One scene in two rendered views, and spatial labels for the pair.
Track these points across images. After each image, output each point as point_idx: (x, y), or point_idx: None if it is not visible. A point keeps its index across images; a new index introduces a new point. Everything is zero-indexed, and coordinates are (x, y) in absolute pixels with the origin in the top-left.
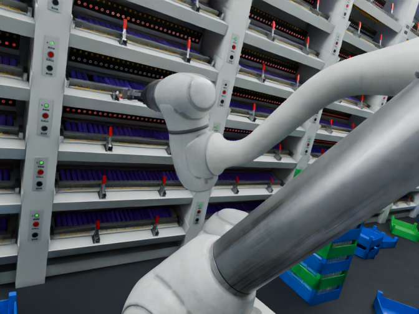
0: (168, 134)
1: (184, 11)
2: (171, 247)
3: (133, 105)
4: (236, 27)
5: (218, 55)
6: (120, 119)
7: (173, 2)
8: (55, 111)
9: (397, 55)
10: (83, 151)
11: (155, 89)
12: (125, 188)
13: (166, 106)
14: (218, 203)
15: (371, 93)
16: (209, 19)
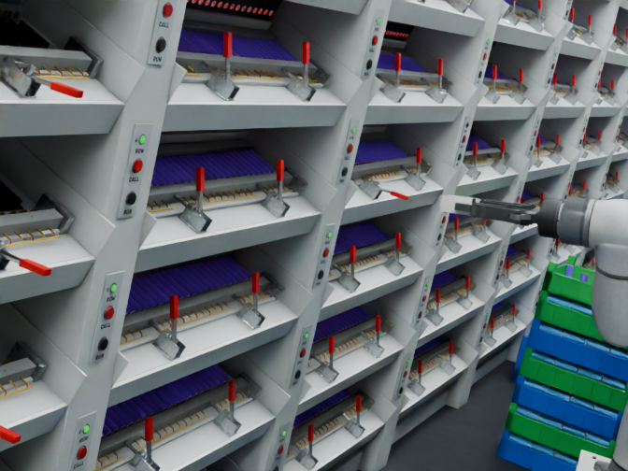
0: (606, 278)
1: (454, 18)
2: (354, 455)
3: (388, 201)
4: (492, 20)
5: (459, 73)
6: None
7: (439, 3)
8: (332, 242)
9: None
10: (337, 301)
11: (590, 221)
12: (335, 353)
13: (625, 249)
14: None
15: None
16: (472, 19)
